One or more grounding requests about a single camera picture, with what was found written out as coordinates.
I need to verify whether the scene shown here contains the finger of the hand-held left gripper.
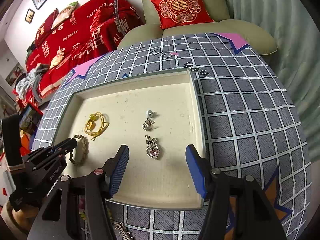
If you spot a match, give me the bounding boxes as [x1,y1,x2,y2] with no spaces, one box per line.
[49,145,73,161]
[52,137,78,151]

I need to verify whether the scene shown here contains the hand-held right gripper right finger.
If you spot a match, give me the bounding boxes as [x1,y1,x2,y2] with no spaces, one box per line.
[185,144,288,240]

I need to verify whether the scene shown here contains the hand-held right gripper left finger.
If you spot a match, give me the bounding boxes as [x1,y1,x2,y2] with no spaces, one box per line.
[26,144,130,240]

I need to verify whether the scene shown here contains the tan braided bracelet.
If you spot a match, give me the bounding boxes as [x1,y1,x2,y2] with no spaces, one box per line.
[65,134,89,166]

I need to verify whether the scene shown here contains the yellow hair tie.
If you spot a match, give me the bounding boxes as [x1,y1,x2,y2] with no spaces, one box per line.
[84,113,110,142]

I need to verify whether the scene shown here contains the silver pink heart pendant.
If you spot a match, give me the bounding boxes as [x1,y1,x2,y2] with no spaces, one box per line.
[144,134,161,160]

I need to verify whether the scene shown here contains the silver dangle earring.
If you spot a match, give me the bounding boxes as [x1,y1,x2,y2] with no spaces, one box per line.
[142,109,157,132]

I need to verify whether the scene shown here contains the silver chain pendant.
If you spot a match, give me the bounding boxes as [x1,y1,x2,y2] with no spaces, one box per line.
[114,222,134,240]

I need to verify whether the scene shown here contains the grey tray with cream lining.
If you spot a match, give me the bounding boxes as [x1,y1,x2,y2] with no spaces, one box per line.
[51,69,208,210]

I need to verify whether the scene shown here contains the dark landscape print box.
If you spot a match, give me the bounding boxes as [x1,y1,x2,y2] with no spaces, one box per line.
[19,106,43,136]

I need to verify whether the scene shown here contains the grey checked tablecloth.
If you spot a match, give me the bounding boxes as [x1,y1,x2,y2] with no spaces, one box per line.
[31,32,312,240]

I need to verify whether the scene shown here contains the pile of grey clothes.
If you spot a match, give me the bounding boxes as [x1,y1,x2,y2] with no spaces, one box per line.
[15,65,50,101]

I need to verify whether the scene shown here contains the small gold cushion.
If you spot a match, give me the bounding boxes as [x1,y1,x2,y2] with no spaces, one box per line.
[49,54,65,68]

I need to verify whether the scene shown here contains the red printed sofa cover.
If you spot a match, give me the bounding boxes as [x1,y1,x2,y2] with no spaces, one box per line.
[25,0,145,98]

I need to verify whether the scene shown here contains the red printed pillow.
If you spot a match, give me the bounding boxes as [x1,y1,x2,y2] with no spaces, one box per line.
[35,8,59,47]

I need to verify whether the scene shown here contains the red satin cushion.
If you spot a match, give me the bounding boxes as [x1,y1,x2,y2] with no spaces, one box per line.
[89,6,131,51]

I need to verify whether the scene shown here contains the photo print pillow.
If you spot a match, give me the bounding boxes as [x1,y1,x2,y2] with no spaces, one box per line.
[51,2,78,30]

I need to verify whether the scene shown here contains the grey floor lamp pole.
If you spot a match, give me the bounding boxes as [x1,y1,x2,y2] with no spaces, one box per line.
[112,0,128,35]

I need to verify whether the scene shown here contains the green armchair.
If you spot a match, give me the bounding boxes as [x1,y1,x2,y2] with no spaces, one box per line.
[116,0,278,55]

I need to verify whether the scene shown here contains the pale green curtain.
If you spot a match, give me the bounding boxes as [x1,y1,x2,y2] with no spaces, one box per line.
[215,0,320,155]

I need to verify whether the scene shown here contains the red embroidered cushion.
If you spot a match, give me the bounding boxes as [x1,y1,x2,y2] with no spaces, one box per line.
[149,0,215,30]

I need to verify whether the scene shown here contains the framed wall painting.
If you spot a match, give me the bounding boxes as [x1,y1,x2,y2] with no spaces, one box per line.
[5,64,26,86]

